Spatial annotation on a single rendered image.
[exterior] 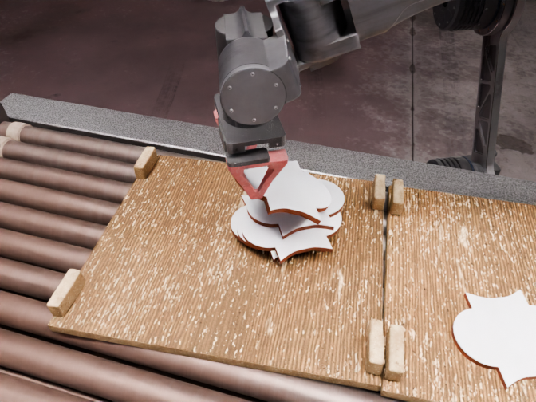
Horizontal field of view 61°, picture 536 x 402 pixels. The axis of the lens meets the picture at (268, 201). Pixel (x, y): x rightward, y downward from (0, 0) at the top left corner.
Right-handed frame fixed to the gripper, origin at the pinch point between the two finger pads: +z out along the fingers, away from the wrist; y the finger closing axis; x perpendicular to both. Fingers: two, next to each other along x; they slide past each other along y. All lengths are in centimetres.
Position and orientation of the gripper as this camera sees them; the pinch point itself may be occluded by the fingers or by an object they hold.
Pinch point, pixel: (250, 174)
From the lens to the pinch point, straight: 58.1
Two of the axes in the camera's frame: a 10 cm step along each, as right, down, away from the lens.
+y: 2.3, 6.8, -6.9
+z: 0.1, 7.1, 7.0
